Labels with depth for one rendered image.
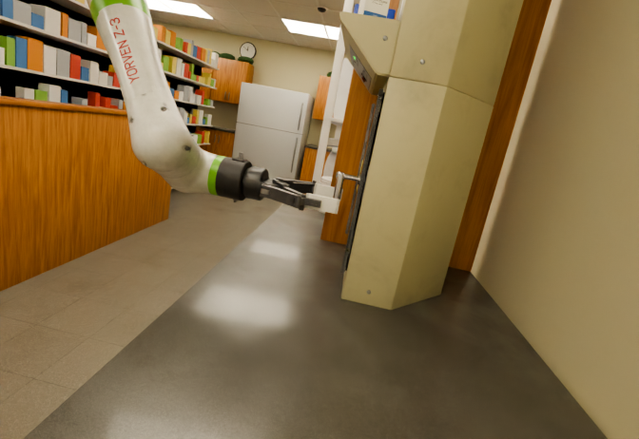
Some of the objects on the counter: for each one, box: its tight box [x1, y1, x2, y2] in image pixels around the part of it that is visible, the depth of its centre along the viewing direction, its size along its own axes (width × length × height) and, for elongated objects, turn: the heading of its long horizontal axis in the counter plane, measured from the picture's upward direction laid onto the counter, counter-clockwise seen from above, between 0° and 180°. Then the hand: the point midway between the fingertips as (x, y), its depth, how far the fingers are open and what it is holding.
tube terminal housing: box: [341, 0, 535, 310], centre depth 80 cm, size 25×32×77 cm
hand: (335, 200), depth 75 cm, fingers open, 13 cm apart
